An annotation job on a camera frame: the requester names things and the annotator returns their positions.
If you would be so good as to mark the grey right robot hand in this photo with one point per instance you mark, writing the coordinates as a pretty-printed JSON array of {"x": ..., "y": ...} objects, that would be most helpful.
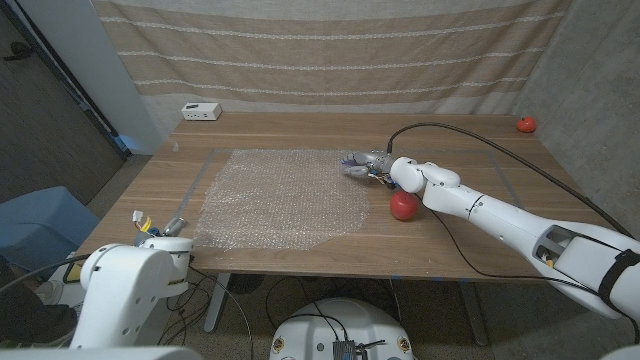
[{"x": 372, "y": 161}]

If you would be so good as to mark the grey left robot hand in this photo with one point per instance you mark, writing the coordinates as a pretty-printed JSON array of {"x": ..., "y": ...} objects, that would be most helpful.
[{"x": 174, "y": 227}]

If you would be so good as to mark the clear bubble wrap sheet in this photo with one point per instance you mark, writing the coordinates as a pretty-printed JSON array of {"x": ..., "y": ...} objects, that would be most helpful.
[{"x": 280, "y": 200}]

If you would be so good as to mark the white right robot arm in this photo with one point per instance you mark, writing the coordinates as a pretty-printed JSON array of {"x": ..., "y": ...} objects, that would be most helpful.
[{"x": 500, "y": 215}]

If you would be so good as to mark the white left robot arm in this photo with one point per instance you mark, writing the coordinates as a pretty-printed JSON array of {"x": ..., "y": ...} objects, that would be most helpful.
[{"x": 125, "y": 285}]

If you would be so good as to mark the red ball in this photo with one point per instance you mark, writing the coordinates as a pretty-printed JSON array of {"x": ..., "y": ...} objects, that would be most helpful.
[{"x": 404, "y": 206}]

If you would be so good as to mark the grey table leg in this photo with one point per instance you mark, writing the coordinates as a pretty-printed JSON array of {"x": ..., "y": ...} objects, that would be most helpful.
[
  {"x": 474, "y": 315},
  {"x": 217, "y": 302}
]

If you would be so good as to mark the small white box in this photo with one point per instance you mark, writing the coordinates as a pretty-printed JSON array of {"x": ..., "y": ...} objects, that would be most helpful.
[{"x": 201, "y": 111}]

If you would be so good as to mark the beige striped backdrop cloth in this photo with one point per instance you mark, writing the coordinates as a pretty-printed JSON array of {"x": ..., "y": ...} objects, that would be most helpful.
[{"x": 325, "y": 50}]

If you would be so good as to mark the blue chair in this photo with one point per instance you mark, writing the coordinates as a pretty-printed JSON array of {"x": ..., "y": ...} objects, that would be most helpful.
[{"x": 40, "y": 225}]

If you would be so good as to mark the small orange-red tomato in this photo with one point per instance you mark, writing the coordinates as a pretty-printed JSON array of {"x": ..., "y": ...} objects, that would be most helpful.
[{"x": 526, "y": 124}]

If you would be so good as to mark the person in dark clothes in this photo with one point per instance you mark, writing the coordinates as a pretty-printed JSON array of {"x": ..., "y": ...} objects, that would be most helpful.
[{"x": 30, "y": 315}]

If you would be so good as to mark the white robot torso base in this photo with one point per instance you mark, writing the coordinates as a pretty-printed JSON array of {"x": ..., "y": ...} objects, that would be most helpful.
[{"x": 320, "y": 325}]

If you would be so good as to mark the perforated panel with dark frame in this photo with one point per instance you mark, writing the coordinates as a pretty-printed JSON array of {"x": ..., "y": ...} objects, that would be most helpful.
[{"x": 40, "y": 125}]

